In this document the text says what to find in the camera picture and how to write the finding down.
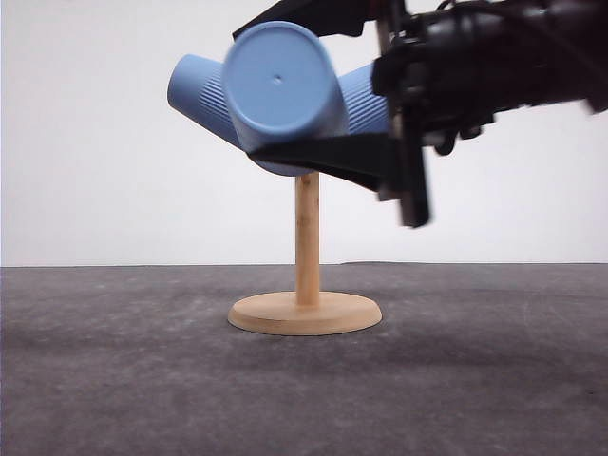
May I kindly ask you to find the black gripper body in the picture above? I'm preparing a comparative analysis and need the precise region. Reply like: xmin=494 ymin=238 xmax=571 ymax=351
xmin=370 ymin=0 xmax=608 ymax=228

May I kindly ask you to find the blue ribbed cup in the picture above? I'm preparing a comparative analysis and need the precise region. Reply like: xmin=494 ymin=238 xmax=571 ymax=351
xmin=167 ymin=54 xmax=244 ymax=148
xmin=225 ymin=20 xmax=351 ymax=177
xmin=337 ymin=63 xmax=390 ymax=135

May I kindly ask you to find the wooden cup tree stand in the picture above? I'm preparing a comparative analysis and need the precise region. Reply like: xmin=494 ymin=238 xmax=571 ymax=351
xmin=228 ymin=172 xmax=382 ymax=336

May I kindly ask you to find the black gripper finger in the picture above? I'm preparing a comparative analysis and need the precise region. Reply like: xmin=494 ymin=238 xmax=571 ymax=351
xmin=232 ymin=0 xmax=378 ymax=40
xmin=247 ymin=133 xmax=401 ymax=200

